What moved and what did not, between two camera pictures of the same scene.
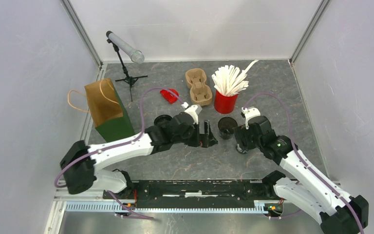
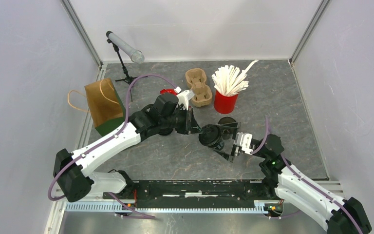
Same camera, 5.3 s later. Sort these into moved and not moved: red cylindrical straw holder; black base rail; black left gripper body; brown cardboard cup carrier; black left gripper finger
Moved: black left gripper body; black left gripper finger
Not moved: black base rail; brown cardboard cup carrier; red cylindrical straw holder
